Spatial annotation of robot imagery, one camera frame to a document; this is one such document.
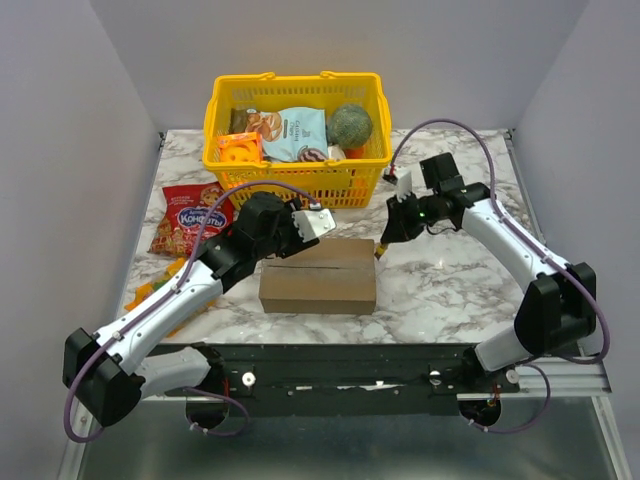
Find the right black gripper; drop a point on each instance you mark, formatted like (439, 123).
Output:
(400, 220)

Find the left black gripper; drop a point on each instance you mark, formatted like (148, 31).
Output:
(297, 245)

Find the yellow utility knife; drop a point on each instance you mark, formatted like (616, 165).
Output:
(380, 250)

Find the brown cardboard express box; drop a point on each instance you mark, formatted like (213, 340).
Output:
(337, 276)

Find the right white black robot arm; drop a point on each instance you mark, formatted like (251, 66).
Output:
(556, 309)

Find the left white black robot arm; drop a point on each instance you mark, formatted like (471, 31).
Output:
(110, 371)

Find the orange toy package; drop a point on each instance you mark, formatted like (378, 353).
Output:
(243, 147)

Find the light blue chips bag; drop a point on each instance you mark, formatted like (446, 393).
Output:
(296, 134)

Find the red candy bag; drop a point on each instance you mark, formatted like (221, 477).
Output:
(186, 208)

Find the yellow plastic shopping basket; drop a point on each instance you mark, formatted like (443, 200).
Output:
(337, 184)

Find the green round melon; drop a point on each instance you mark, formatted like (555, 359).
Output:
(349, 126)

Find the orange yellow snack bag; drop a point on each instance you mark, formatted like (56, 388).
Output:
(143, 291)

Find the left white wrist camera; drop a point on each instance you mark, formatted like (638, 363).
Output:
(313, 224)

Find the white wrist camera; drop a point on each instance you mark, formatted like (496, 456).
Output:
(313, 224)
(401, 178)

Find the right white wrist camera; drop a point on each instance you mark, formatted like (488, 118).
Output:
(401, 178)

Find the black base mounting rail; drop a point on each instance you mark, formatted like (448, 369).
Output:
(275, 380)

